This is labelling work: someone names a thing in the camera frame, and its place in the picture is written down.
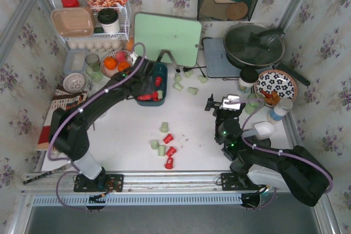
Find grey induction cooker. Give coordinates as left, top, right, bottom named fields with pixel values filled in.
left=201, top=37, right=241, bottom=78

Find green glass cup right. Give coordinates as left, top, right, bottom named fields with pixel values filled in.
left=244, top=93, right=265, bottom=115

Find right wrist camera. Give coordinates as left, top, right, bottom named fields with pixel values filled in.
left=219, top=94, right=246, bottom=111

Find black lid paper cup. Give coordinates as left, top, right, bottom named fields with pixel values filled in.
left=97, top=8, right=120, bottom=33

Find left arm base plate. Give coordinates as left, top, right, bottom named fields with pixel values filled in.
left=73, top=174, right=124, bottom=192

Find black lid seasoning jar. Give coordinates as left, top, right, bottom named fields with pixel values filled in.
left=237, top=67, right=259, bottom=93

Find green glass cup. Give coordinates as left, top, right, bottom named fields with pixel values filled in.
left=244, top=93, right=265, bottom=115
left=86, top=64, right=104, bottom=83

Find grey glass cup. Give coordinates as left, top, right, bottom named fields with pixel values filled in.
left=85, top=53, right=100, bottom=72

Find white blue bottle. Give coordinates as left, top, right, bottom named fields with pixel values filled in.
left=267, top=98, right=293, bottom=124

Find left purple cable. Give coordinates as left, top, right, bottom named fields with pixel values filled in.
left=47, top=42, right=146, bottom=213

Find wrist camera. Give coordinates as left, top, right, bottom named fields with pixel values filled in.
left=219, top=94, right=246, bottom=111
left=130, top=53, right=138, bottom=65

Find green cutting board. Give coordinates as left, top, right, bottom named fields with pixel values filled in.
left=134, top=13, right=202, bottom=67

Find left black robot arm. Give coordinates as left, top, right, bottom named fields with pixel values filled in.
left=47, top=56, right=155, bottom=184

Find carrot pieces on plate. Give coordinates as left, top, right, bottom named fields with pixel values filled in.
left=261, top=90, right=281, bottom=106

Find teal plastic storage basket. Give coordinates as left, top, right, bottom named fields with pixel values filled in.
left=135, top=62, right=168, bottom=107

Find pink peach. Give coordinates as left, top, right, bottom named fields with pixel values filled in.
left=115, top=50, right=128, bottom=63

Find egg carton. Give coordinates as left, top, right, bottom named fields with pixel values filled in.
left=67, top=40, right=125, bottom=53

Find metal cutting board stand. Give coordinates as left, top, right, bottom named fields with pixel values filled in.
left=156, top=49, right=180, bottom=70

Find black power plug cable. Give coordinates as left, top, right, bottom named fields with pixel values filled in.
left=175, top=64, right=208, bottom=77

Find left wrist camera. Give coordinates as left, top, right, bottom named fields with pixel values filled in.
left=130, top=53, right=138, bottom=65

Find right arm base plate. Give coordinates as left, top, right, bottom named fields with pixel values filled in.
left=220, top=173, right=264, bottom=191

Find white strainer basket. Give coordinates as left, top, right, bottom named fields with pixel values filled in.
left=63, top=73, right=85, bottom=93

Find white plastic scoop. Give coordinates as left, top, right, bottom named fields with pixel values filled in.
left=242, top=122, right=275, bottom=140

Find white wire rack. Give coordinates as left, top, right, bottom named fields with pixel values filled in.
left=51, top=0, right=131, bottom=40

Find blue floral plate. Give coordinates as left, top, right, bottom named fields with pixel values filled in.
left=254, top=70, right=298, bottom=102

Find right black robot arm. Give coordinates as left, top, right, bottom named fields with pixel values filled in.
left=205, top=94, right=333, bottom=207

